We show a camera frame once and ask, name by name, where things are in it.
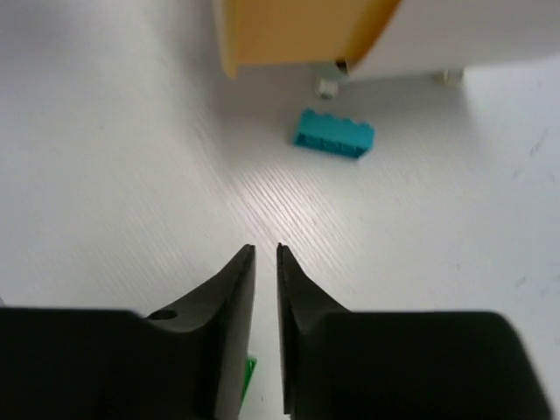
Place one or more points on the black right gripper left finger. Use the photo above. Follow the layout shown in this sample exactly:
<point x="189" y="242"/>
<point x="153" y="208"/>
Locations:
<point x="186" y="360"/>

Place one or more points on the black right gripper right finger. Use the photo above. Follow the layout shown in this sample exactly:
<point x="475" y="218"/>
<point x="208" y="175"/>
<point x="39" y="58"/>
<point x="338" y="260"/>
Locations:
<point x="342" y="364"/>

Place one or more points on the dark green long lego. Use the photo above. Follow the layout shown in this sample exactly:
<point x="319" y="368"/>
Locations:
<point x="250" y="366"/>

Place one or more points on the yellow drawer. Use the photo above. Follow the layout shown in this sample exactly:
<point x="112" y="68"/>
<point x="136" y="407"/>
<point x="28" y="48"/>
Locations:
<point x="268" y="32"/>

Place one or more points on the long teal lego brick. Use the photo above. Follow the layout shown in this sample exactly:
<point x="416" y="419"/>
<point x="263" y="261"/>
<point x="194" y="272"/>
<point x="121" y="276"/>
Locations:
<point x="334" y="135"/>

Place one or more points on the cream cylindrical drawer container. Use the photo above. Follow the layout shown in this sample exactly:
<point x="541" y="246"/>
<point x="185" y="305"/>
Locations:
<point x="426" y="37"/>

